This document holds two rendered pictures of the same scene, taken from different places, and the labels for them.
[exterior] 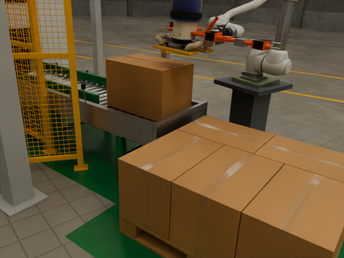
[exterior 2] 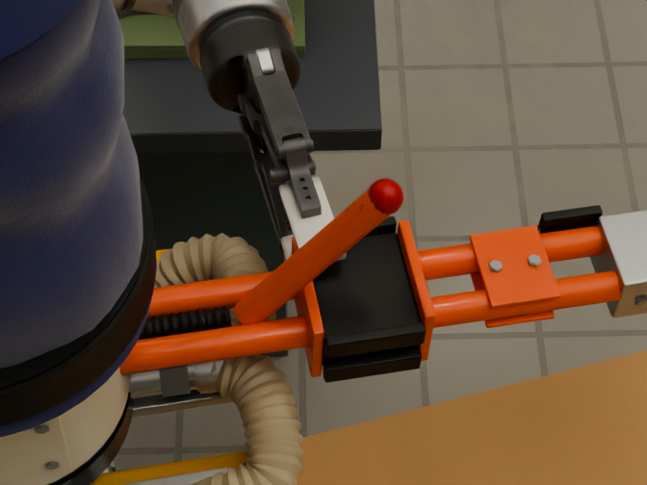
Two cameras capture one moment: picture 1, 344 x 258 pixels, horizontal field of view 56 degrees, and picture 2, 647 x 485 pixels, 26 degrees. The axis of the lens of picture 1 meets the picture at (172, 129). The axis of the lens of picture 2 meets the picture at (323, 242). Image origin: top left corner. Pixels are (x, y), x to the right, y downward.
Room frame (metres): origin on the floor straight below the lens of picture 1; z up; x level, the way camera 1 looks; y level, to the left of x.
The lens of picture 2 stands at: (1.92, 0.17, 2.03)
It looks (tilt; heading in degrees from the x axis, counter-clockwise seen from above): 56 degrees down; 308
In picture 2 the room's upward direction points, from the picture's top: straight up
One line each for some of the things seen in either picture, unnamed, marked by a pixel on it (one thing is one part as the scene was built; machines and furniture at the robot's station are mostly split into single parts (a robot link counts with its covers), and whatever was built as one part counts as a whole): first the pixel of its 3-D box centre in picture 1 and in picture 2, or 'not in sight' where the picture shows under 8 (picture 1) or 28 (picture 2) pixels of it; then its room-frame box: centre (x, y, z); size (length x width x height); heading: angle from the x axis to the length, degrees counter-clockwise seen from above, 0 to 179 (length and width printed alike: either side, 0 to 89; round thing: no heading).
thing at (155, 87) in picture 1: (149, 85); not in sight; (2.60, 0.20, 0.75); 0.60 x 0.40 x 0.40; 54
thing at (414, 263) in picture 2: (213, 36); (360, 298); (2.22, -0.25, 1.20); 0.10 x 0.08 x 0.06; 139
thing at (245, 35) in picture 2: (224, 34); (258, 90); (2.40, -0.35, 1.20); 0.09 x 0.07 x 0.08; 144
